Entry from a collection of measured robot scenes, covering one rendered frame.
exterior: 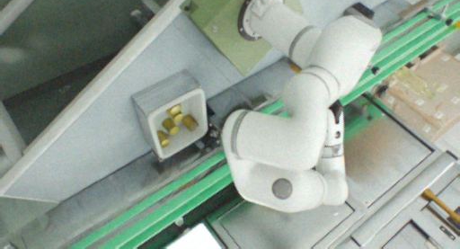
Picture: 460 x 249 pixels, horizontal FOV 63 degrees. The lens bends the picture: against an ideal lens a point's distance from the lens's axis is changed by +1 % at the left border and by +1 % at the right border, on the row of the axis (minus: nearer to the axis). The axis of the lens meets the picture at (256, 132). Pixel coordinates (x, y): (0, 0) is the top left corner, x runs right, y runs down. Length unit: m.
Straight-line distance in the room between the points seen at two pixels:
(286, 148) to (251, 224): 0.78
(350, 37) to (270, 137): 0.24
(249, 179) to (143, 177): 0.60
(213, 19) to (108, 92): 0.33
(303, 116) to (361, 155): 1.02
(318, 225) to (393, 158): 0.46
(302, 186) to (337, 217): 0.73
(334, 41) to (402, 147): 1.03
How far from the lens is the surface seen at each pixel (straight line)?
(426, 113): 5.00
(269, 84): 1.30
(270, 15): 0.92
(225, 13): 0.92
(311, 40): 0.86
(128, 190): 1.21
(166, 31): 0.99
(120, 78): 1.00
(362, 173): 1.54
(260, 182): 0.67
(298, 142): 0.56
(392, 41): 1.61
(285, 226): 1.34
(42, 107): 1.79
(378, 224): 1.42
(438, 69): 5.60
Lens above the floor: 1.44
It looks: 25 degrees down
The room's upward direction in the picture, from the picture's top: 136 degrees clockwise
